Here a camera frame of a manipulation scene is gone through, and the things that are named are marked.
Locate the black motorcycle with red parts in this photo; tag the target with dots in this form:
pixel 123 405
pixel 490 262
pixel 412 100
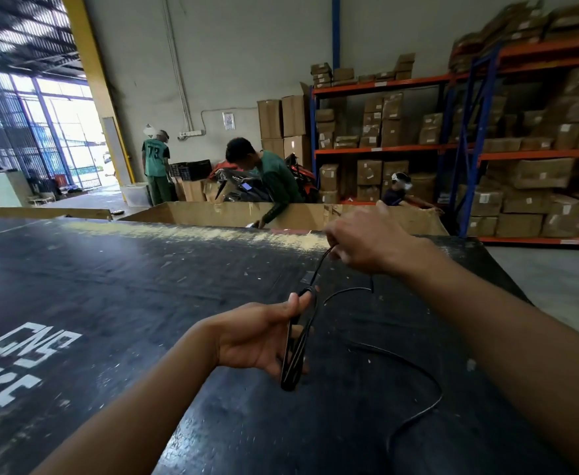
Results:
pixel 306 183

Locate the white socket box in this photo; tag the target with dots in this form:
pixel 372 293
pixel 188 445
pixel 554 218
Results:
pixel 190 134

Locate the white cabinet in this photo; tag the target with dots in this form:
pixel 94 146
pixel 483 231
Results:
pixel 7 188

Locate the blue metal gate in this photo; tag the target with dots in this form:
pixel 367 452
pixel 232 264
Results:
pixel 7 128

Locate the person's left forearm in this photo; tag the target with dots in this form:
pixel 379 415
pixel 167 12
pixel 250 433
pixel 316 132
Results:
pixel 136 420

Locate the narrow blue orange shelf rack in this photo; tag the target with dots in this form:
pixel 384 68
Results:
pixel 358 88

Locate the white paper notice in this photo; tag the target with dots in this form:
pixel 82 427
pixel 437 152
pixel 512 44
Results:
pixel 228 121

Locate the shelves of cardboard boxes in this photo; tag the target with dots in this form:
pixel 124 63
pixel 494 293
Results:
pixel 537 174

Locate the white plastic tub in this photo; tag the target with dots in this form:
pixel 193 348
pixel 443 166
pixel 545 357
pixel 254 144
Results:
pixel 135 195

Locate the cardboard boxes on narrow rack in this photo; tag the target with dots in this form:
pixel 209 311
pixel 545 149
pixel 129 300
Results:
pixel 368 172

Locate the yellow door post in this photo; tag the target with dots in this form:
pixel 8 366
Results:
pixel 91 59

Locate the white flat panel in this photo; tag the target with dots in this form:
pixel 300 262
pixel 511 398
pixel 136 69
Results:
pixel 117 148

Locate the person's right forearm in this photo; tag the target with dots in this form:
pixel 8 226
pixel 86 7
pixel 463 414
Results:
pixel 517 341

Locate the flat wooden board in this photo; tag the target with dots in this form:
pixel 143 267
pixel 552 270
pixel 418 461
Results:
pixel 42 213

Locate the stack of tall cardboard boxes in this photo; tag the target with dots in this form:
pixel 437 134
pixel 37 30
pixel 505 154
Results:
pixel 294 116

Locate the large cardboard bin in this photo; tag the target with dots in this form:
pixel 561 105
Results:
pixel 205 215

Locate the clear tape piece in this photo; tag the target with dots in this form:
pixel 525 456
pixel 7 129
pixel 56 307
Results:
pixel 308 277

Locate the grey conduit pipe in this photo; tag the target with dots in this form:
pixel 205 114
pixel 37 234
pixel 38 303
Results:
pixel 175 54

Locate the open cardboard boxes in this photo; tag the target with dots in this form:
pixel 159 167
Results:
pixel 193 190

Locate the blue steel pillar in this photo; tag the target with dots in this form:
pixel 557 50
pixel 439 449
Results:
pixel 336 29

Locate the person's right hand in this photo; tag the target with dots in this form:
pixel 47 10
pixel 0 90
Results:
pixel 378 242

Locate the white diamond sign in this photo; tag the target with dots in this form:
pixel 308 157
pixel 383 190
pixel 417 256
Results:
pixel 149 130

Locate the person's left hand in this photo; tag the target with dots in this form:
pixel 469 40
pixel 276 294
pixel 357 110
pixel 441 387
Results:
pixel 254 336

